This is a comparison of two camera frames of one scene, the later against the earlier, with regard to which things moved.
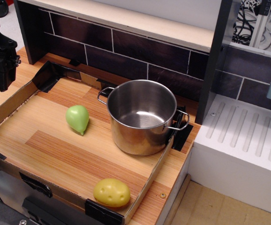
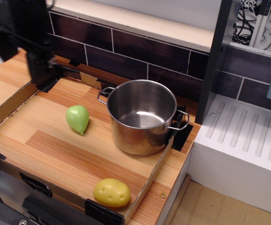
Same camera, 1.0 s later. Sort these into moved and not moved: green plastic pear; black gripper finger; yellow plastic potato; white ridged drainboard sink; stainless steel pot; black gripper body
Moved: black gripper body; black gripper finger
Not moved: yellow plastic potato; green plastic pear; stainless steel pot; white ridged drainboard sink
